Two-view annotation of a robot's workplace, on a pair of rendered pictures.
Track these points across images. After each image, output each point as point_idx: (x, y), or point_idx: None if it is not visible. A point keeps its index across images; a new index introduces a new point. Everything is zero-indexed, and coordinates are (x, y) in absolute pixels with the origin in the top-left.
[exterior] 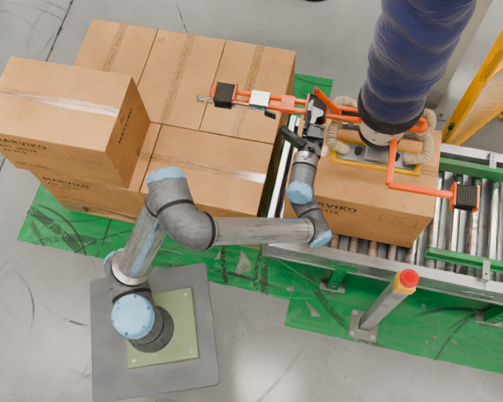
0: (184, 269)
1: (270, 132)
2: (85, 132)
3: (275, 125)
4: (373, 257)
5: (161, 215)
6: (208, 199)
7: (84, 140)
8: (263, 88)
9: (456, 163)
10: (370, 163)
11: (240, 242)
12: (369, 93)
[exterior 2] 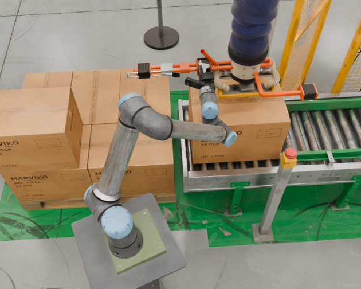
0: (137, 199)
1: (166, 114)
2: (47, 124)
3: (168, 109)
4: (258, 168)
5: (136, 117)
6: (137, 161)
7: (47, 129)
8: (153, 90)
9: (289, 102)
10: (244, 92)
11: (186, 135)
12: (236, 40)
